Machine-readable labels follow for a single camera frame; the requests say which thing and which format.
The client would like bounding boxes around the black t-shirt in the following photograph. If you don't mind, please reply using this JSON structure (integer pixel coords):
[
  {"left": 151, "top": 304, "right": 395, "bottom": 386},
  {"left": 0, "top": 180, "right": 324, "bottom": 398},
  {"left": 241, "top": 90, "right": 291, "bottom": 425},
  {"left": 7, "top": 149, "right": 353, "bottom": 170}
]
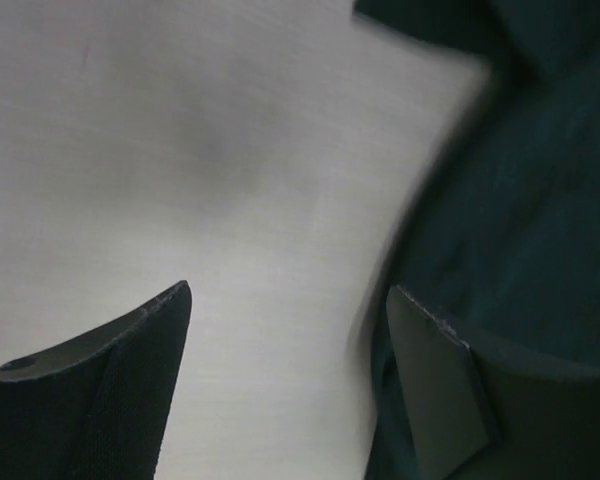
[{"left": 354, "top": 1, "right": 600, "bottom": 479}]

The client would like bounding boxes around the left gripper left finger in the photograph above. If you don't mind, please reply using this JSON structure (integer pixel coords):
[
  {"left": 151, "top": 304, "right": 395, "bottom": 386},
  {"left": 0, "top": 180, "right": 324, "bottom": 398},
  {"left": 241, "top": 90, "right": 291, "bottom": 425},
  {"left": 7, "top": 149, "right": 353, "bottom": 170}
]
[{"left": 0, "top": 281, "right": 192, "bottom": 480}]

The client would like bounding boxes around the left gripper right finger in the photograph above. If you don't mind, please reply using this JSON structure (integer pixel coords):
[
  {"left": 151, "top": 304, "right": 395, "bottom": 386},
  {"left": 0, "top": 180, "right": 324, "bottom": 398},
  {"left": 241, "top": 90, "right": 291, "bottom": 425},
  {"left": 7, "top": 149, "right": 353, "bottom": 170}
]
[{"left": 386, "top": 287, "right": 600, "bottom": 479}]

